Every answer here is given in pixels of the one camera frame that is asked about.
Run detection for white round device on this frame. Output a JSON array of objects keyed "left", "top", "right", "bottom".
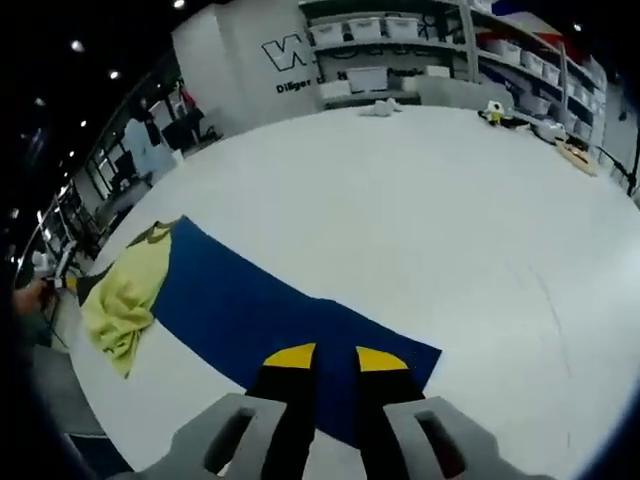
[{"left": 532, "top": 122, "right": 569, "bottom": 144}]

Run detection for person's left hand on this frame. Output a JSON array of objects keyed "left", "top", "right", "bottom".
[{"left": 12, "top": 282, "right": 51, "bottom": 315}]

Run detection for spare white yellow gripper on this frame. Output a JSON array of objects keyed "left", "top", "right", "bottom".
[{"left": 477, "top": 99, "right": 507, "bottom": 127}]

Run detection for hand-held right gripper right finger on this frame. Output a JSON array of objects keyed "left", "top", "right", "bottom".
[{"left": 354, "top": 344, "right": 546, "bottom": 480}]

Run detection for black stand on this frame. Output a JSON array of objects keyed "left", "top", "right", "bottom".
[{"left": 597, "top": 144, "right": 640, "bottom": 201}]

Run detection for blue template mat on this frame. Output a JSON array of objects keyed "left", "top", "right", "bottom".
[{"left": 149, "top": 214, "right": 444, "bottom": 449}]

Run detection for yellow and black garment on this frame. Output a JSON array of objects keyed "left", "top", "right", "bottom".
[{"left": 77, "top": 219, "right": 174, "bottom": 380}]

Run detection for beige tray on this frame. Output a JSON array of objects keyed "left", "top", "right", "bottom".
[{"left": 554, "top": 139, "right": 599, "bottom": 177}]

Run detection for storage shelves with white bins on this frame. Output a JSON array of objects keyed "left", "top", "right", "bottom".
[{"left": 307, "top": 0, "right": 606, "bottom": 139}]

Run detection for group of ceiling spotlights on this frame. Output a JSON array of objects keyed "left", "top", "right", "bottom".
[{"left": 29, "top": 0, "right": 186, "bottom": 156}]

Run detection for crumpled white cloth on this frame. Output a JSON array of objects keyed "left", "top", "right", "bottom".
[{"left": 359, "top": 98, "right": 404, "bottom": 119}]

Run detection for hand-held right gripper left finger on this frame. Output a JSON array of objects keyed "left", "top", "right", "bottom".
[{"left": 142, "top": 342, "right": 319, "bottom": 480}]

